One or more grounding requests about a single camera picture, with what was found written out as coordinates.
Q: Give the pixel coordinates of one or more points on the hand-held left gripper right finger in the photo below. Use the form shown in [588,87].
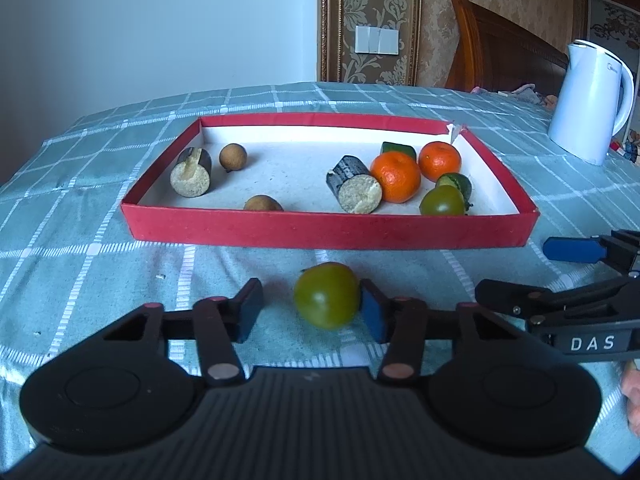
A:
[372,312]

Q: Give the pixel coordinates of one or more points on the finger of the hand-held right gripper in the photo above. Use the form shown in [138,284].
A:
[505,296]
[570,250]

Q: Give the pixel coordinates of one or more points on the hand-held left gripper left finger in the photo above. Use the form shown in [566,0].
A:
[250,310]

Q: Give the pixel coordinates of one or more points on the green tomato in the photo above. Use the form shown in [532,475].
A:
[327,295]
[442,202]

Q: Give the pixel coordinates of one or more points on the red cardboard box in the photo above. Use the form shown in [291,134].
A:
[325,230]

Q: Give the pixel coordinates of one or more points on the brown longan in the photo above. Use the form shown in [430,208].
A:
[233,156]
[262,203]

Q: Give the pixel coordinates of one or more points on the small green cucumber piece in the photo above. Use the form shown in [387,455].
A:
[457,183]

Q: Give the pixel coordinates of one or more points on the orange mandarin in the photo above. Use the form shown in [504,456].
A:
[439,160]
[395,175]

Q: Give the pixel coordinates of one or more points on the large green cucumber piece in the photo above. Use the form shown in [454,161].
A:
[397,149]

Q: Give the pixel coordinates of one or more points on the person's right hand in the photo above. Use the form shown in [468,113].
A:
[632,400]

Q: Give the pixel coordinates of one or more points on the small colourful object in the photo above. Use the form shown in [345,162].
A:
[625,147]

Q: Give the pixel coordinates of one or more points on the white electric kettle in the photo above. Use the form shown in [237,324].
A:
[590,100]

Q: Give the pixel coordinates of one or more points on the grey crumpled cloth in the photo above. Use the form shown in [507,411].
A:
[520,91]

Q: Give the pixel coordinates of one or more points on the green checked tablecloth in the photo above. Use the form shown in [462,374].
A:
[75,210]

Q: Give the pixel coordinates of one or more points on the wooden headboard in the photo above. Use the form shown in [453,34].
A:
[505,55]

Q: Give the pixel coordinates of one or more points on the framed wall picture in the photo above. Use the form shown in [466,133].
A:
[617,20]

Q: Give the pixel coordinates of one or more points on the white wall switch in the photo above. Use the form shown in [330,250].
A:
[377,40]

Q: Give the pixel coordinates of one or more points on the gold framed wall panel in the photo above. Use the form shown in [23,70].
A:
[370,10]

